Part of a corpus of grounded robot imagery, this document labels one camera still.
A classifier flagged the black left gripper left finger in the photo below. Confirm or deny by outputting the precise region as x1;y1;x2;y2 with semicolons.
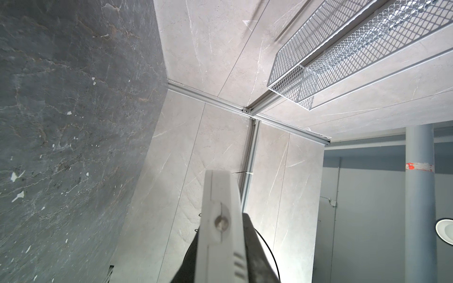
171;231;198;283

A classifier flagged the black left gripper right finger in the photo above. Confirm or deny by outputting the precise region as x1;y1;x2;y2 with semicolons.
242;213;280;283

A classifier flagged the white remote control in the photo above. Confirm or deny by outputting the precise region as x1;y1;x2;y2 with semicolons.
194;171;249;283

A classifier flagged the grey ceiling pipe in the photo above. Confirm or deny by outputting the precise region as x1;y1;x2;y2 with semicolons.
405;124;437;283

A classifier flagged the round ceiling lamp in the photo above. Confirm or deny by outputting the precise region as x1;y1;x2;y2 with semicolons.
435;218;453;246

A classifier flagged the thin black right cable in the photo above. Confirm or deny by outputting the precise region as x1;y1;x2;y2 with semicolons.
252;228;282;283

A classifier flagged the aluminium frame profile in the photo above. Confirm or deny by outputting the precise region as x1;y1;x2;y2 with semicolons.
169;81;325;219

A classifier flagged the white wire mesh basket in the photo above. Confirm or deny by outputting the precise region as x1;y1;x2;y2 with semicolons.
267;1;453;111

